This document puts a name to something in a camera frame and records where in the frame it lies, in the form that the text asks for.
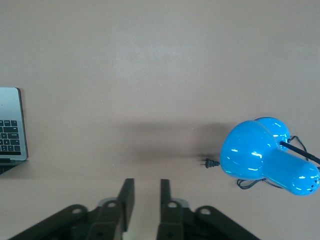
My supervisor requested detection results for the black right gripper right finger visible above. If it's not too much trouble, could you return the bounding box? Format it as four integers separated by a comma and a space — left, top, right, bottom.
156, 178, 261, 240

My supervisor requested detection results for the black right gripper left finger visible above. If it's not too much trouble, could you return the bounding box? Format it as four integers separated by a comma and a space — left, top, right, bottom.
9, 178, 136, 240

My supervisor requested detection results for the grey laptop with apple logo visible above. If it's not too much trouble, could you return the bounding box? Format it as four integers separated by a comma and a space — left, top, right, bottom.
0, 86, 29, 176

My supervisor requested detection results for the blue desk lamp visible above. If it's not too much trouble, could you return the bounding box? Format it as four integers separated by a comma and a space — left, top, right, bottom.
219, 116, 320, 197

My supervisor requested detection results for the black lamp cable with plug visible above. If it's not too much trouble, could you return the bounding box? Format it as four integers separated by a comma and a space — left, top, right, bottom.
199, 134, 320, 191

